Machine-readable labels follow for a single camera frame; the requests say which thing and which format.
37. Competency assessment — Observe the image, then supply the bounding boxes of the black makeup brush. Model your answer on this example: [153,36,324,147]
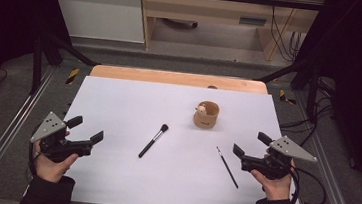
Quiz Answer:
[137,121,170,162]

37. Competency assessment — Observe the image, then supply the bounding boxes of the light wooden desk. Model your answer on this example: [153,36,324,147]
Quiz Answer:
[133,0,327,67]

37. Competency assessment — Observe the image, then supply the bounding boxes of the wooden brush holder cup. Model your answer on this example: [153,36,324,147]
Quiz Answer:
[192,98,221,131]

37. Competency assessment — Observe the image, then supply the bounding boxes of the white cabinet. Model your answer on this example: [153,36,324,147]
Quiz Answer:
[41,0,150,44]

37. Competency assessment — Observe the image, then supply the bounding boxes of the black metal stand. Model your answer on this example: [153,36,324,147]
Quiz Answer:
[28,31,104,102]
[251,53,325,124]

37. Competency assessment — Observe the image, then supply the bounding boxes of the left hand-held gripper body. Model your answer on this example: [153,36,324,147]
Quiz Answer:
[28,110,96,167]

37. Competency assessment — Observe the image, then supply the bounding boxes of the person's right hand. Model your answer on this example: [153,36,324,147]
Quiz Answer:
[248,153,297,203]

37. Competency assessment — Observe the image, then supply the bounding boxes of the thin black brush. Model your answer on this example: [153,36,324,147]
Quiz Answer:
[212,146,243,190]

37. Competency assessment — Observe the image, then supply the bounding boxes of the person's left hand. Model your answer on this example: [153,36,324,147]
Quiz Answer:
[29,127,82,185]

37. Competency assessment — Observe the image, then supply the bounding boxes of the hanging black cables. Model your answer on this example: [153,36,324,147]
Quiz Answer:
[266,0,308,63]

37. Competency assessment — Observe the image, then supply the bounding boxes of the white board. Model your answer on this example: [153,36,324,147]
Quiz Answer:
[53,73,318,204]

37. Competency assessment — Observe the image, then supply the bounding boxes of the black floor cables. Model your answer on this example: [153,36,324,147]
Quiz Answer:
[278,73,338,151]

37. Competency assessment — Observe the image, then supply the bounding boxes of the aluminium rail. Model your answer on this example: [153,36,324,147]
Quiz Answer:
[284,89,362,204]
[0,60,56,204]

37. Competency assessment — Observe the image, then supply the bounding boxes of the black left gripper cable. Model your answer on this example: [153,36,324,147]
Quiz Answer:
[25,140,44,178]

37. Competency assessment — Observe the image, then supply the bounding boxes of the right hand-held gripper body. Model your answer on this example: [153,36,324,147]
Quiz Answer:
[239,131,320,185]

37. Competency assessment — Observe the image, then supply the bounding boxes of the yellow black tape strip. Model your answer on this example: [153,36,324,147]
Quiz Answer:
[277,88,299,106]
[65,67,81,86]

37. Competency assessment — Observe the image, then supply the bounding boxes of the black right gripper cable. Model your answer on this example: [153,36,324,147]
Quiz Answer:
[288,166,330,204]

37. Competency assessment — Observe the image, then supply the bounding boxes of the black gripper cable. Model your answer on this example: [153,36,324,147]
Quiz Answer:
[25,140,44,178]
[288,166,330,204]

